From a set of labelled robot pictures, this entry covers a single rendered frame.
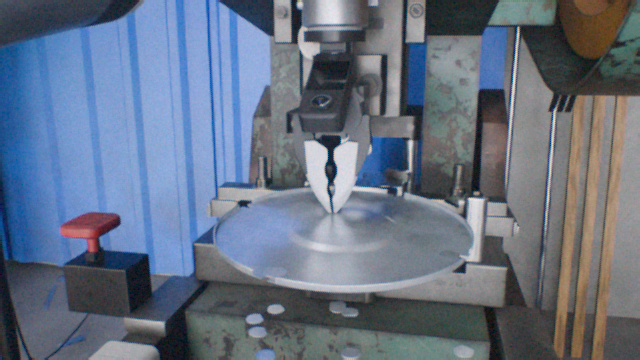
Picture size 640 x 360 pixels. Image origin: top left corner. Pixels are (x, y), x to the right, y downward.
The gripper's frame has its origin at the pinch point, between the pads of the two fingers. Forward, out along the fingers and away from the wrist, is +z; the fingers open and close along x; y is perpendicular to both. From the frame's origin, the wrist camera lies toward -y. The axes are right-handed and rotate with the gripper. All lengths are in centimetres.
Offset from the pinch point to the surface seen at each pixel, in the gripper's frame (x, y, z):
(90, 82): 125, 134, -5
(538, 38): -32, 55, -20
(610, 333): -78, 124, 81
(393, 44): -5.8, 14.8, -18.5
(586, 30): -33.0, 26.3, -20.4
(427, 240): -11.3, -4.3, 2.3
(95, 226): 30.9, -2.1, 4.0
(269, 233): 6.0, -5.9, 2.0
